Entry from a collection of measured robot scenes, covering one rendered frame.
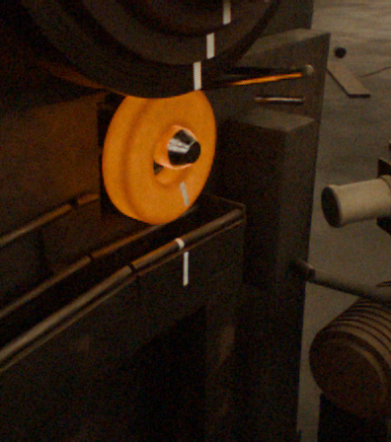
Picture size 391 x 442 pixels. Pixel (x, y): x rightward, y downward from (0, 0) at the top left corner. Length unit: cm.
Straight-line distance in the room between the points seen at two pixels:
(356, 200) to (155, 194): 36
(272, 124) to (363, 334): 30
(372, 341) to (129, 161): 45
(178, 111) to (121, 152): 8
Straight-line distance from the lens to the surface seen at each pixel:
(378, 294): 102
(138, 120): 69
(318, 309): 209
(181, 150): 72
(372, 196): 102
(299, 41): 109
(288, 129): 91
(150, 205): 74
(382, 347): 100
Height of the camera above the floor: 105
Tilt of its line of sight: 22 degrees down
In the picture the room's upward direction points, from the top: straight up
